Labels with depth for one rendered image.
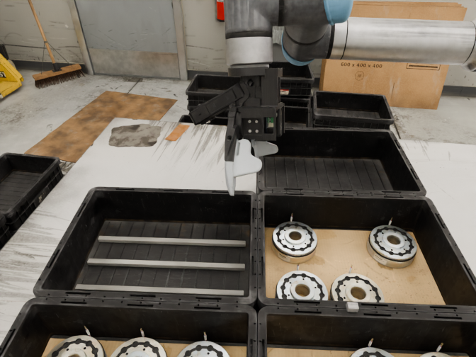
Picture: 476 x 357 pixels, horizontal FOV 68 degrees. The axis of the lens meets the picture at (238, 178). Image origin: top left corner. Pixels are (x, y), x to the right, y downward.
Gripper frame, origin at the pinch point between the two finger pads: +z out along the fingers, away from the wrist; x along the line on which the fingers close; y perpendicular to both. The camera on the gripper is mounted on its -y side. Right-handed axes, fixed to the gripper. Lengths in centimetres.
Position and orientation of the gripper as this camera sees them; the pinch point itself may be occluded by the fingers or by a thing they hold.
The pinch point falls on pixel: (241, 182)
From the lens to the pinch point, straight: 64.7
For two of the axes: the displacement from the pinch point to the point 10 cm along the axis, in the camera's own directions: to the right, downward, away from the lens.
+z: 0.4, 9.5, 3.0
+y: 9.5, 0.6, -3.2
